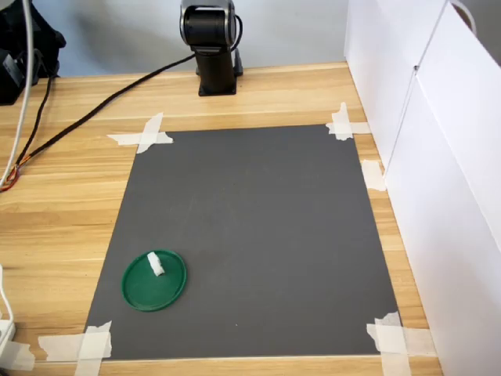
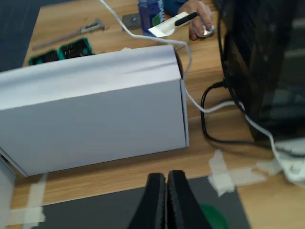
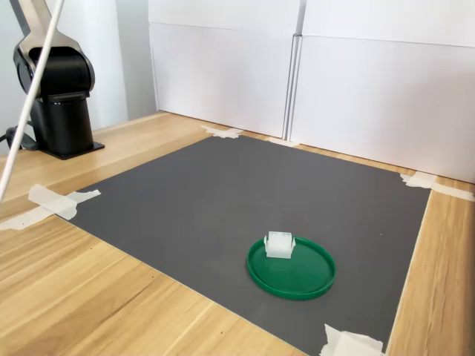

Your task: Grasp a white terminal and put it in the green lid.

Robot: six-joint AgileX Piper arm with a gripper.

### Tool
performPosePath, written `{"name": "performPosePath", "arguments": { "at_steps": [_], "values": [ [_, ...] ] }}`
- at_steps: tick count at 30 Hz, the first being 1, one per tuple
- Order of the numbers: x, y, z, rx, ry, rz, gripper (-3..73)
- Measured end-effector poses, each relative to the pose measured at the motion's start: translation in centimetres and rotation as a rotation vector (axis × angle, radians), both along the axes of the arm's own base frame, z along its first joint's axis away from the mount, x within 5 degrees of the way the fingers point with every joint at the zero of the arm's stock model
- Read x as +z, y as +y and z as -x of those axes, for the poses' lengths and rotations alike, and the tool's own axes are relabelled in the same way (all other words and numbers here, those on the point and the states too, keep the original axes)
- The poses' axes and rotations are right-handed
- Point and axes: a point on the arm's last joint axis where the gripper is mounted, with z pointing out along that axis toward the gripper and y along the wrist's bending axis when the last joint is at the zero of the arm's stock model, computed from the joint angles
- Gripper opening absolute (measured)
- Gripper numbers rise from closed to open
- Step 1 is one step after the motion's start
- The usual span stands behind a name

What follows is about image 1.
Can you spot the dark grey mat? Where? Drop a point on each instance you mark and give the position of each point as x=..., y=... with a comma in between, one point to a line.
x=254, y=215

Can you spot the white partition panel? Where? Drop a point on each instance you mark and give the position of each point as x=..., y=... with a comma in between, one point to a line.
x=375, y=58
x=450, y=196

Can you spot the small white bracket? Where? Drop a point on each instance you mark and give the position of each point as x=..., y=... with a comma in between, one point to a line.
x=6, y=333

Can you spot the round green lid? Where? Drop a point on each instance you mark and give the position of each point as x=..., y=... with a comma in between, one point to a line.
x=148, y=291

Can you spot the black power adapter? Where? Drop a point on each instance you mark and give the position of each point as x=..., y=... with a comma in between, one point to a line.
x=8, y=78

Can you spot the white masking tape patch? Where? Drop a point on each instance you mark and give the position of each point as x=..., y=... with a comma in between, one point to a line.
x=391, y=340
x=17, y=354
x=92, y=346
x=342, y=128
x=372, y=174
x=150, y=137

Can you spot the small white plastic terminal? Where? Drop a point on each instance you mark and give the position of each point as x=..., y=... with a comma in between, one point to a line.
x=156, y=265

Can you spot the black bag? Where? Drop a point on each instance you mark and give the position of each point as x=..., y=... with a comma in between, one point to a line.
x=43, y=35

